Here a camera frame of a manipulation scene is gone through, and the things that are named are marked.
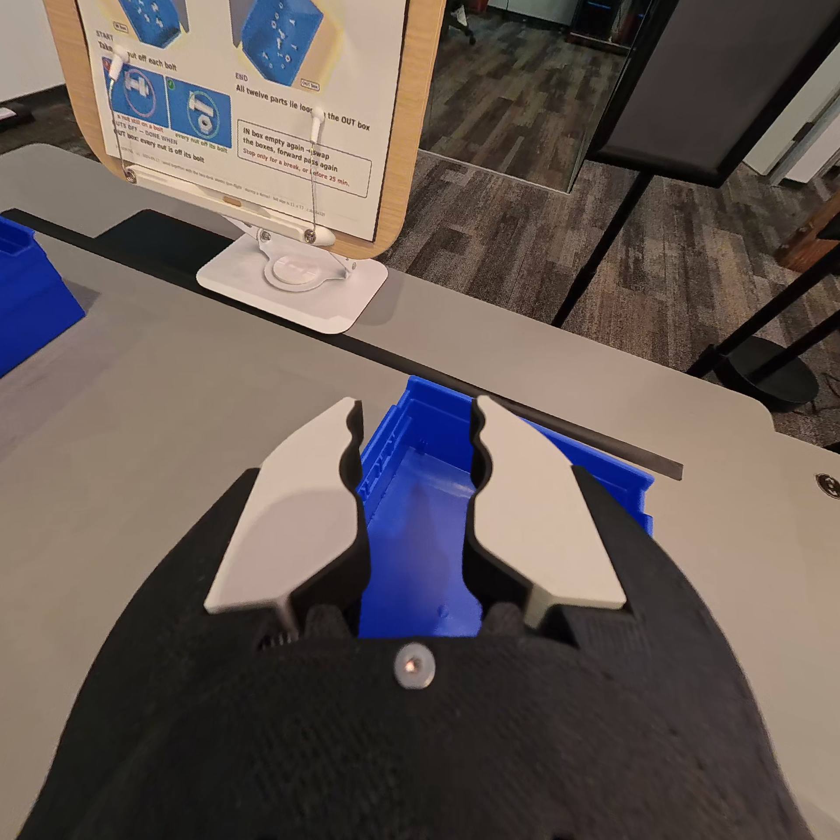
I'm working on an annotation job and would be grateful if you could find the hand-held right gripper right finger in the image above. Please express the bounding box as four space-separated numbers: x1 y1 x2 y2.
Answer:
461 394 627 631

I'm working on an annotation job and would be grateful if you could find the wooden framed dark panel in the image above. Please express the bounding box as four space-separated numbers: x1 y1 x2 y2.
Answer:
774 196 840 277

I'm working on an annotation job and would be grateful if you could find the white cabinet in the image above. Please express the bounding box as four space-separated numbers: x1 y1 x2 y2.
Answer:
745 82 840 188

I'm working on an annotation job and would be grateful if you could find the white board stand base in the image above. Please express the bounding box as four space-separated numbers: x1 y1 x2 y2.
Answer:
196 210 389 336

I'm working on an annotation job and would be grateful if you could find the black framed grey panel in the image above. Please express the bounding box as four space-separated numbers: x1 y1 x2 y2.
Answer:
586 0 840 190

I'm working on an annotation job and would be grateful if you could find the wooden instruction board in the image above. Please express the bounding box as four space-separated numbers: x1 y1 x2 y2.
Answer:
42 0 448 263

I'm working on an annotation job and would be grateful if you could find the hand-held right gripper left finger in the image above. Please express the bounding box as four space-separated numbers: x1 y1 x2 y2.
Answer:
203 395 371 634

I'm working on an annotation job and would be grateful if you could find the blue plastic bin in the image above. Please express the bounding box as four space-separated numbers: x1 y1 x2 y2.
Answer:
354 375 656 639
0 213 88 380

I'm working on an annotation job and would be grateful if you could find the black panel stand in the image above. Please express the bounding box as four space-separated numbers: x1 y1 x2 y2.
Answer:
551 167 840 414

